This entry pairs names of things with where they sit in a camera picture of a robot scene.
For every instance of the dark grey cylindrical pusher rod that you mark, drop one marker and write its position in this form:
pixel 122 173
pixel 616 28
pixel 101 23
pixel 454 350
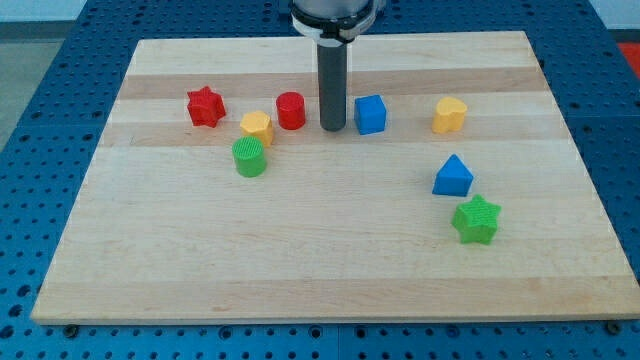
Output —
pixel 332 82

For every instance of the blue cube block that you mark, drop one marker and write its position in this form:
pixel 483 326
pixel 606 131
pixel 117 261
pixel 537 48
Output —
pixel 370 114

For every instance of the yellow hexagon block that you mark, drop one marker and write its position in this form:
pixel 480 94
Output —
pixel 258 124

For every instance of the red cylinder block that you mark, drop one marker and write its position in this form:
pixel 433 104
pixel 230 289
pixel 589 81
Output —
pixel 291 110

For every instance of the yellow heart block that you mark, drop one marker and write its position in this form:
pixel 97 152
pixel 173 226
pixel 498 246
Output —
pixel 449 116

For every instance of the green cylinder block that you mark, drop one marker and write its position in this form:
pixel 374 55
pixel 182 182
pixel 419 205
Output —
pixel 248 155

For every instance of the red star block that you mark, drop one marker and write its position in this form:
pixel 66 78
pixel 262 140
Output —
pixel 205 107

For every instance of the blue triangle block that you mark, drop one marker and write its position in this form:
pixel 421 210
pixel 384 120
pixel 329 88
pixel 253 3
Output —
pixel 453 178

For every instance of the wooden board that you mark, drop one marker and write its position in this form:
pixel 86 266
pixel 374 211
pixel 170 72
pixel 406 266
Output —
pixel 340 227

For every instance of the green star block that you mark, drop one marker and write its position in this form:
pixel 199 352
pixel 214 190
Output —
pixel 476 221

